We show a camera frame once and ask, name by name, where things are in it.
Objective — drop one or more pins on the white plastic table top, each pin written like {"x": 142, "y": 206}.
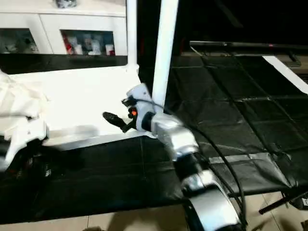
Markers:
{"x": 77, "y": 96}

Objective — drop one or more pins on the red bottle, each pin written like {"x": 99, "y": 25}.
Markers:
{"x": 67, "y": 47}

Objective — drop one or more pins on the black work mat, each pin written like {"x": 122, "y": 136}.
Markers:
{"x": 231, "y": 106}

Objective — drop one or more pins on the white cabinet with glass doors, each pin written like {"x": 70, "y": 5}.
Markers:
{"x": 48, "y": 21}

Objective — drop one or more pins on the black bundle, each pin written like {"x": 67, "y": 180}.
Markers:
{"x": 66, "y": 3}

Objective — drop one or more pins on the black flat bar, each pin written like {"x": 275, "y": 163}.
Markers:
{"x": 250, "y": 45}

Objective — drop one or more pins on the white board strip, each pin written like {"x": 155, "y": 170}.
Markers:
{"x": 286, "y": 72}

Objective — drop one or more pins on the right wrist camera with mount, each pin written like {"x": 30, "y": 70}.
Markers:
{"x": 140, "y": 96}

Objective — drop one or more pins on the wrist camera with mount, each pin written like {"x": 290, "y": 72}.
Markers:
{"x": 24, "y": 137}
{"x": 140, "y": 96}

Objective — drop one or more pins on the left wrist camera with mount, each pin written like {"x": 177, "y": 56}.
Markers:
{"x": 24, "y": 137}

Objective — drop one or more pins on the black metal frame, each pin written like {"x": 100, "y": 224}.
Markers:
{"x": 285, "y": 202}

